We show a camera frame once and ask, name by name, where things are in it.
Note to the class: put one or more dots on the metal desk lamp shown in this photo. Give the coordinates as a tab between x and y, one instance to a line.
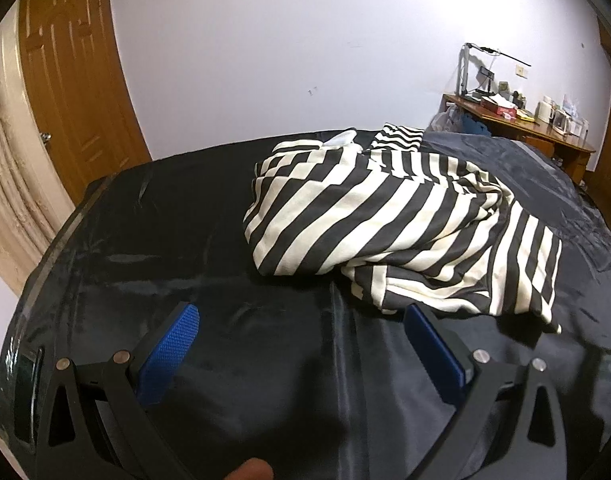
485	79

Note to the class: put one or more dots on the red box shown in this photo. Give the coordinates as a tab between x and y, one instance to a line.
498	106

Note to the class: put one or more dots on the black white striped sweater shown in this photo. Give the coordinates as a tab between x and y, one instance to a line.
385	210

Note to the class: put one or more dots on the yellow packet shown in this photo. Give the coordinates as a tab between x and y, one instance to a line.
525	115

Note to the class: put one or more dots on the blue cloth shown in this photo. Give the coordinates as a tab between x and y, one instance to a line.
475	125

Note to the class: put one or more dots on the glass pitcher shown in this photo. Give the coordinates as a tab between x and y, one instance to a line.
561	122

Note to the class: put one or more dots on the white kettle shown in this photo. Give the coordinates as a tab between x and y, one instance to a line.
544	110

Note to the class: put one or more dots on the wooden door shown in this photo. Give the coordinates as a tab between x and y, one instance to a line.
75	85

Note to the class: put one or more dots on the beige curtain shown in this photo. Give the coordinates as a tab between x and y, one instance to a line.
10	160

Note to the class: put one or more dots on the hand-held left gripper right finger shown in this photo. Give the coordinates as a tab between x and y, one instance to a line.
433	355

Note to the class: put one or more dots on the wooden desk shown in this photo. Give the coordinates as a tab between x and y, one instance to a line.
530	132

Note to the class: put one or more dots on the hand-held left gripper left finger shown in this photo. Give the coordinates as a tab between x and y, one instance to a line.
170	350

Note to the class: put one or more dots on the white plastic bag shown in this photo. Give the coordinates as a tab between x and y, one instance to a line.
443	122

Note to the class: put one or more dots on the clear glass jar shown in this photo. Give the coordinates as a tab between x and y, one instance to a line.
580	128

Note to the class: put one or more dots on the black glossy bed sheet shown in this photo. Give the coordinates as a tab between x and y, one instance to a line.
185	240

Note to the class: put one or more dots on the wall socket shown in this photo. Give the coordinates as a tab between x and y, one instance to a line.
521	72

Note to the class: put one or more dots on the person's left hand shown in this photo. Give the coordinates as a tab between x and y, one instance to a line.
250	470

